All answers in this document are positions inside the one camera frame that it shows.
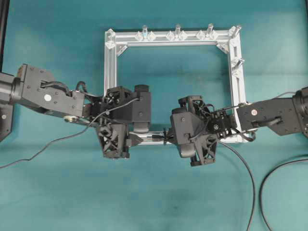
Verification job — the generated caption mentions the black vertical rail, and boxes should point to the black vertical rail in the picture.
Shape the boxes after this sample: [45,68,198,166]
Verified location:
[0,0,10,71]

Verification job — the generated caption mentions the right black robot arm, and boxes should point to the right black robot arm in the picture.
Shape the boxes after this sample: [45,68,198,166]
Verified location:
[164,88,308,167]

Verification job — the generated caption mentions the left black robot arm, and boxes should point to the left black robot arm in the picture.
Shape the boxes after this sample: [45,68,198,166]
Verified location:
[0,64,151,159]

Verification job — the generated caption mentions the right grey arm cable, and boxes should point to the right grey arm cable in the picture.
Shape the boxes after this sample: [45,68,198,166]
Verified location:
[211,90,301,114]

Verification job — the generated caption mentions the clear post right side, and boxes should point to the clear post right side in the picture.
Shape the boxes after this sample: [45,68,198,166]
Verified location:
[232,57,245,70]

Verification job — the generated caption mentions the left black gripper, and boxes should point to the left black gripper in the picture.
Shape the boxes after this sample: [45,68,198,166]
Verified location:
[96,87,142,159]

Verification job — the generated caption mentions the aluminium extrusion rectangular frame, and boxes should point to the aluminium extrusion rectangular frame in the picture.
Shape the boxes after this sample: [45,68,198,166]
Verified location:
[103,26,249,146]

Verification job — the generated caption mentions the clear post with blue band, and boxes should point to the clear post with blue band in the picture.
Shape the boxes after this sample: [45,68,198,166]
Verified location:
[142,25,148,40]

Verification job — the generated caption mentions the black cable with plug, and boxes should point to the black cable with plug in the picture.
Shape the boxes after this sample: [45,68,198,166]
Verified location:
[146,135,308,231]

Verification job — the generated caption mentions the clear post corner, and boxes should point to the clear post corner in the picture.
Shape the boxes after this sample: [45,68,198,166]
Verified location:
[231,25,242,39]

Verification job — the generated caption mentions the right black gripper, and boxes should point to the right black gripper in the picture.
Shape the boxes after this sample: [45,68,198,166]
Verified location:
[167,95,218,167]

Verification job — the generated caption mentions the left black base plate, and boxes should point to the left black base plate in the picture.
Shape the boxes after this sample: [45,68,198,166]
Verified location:
[0,104,14,141]

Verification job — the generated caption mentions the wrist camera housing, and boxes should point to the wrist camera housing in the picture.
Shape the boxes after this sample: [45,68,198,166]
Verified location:
[170,108,205,158]
[126,85,151,133]

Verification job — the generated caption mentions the right wrist camera housing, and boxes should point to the right wrist camera housing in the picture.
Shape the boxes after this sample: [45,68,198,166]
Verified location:
[170,108,205,158]

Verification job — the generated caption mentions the left wrist camera housing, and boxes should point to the left wrist camera housing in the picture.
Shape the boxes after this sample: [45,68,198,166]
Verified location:
[126,85,151,133]

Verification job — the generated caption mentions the left grey camera cable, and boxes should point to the left grey camera cable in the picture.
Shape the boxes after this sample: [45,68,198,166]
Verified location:
[0,96,141,169]

